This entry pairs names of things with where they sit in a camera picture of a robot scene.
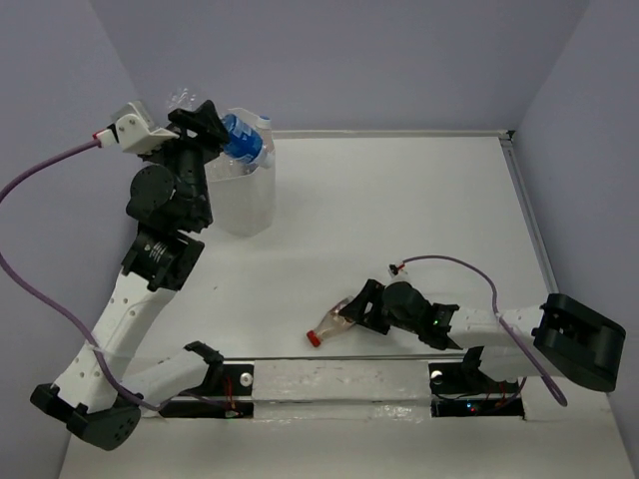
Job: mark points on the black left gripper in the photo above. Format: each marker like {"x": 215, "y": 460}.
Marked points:
{"x": 203, "y": 120}

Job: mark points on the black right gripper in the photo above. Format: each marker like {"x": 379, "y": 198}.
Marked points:
{"x": 354, "y": 309}

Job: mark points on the red cap tea bottle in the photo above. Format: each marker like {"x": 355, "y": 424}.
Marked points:
{"x": 332, "y": 324}

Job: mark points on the blue label water bottle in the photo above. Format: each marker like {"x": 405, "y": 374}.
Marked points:
{"x": 247, "y": 146}

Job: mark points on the clear crushed bottle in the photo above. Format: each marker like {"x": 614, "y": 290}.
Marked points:
{"x": 263, "y": 124}

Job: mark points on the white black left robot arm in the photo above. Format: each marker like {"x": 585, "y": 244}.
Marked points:
{"x": 94, "y": 398}

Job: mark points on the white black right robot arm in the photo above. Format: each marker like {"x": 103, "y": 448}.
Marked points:
{"x": 561, "y": 337}

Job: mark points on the white octagonal plastic bin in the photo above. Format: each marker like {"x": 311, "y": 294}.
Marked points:
{"x": 243, "y": 202}

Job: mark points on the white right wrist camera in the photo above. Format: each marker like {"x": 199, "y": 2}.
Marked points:
{"x": 397, "y": 272}

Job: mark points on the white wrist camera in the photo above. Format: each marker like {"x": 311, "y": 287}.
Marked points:
{"x": 134, "y": 131}
{"x": 397, "y": 272}

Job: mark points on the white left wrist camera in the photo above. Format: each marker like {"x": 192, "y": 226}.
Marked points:
{"x": 134, "y": 131}

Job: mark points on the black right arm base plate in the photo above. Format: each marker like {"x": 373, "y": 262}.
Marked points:
{"x": 457, "y": 392}

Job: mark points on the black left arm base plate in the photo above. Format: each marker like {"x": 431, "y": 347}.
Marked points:
{"x": 225, "y": 394}

